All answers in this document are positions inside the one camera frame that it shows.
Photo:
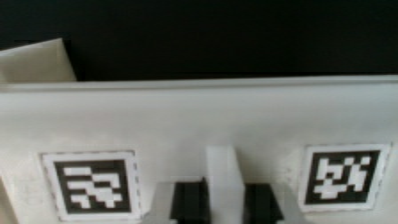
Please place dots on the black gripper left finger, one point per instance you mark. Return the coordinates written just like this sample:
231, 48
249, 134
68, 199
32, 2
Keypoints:
191, 203

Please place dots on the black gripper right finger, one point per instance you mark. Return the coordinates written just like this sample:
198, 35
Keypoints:
262, 211

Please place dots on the white cabinet door panel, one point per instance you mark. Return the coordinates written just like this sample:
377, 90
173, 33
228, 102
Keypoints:
166, 122

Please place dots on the white cabinet body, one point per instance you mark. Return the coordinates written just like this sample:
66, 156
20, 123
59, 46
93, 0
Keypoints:
36, 66

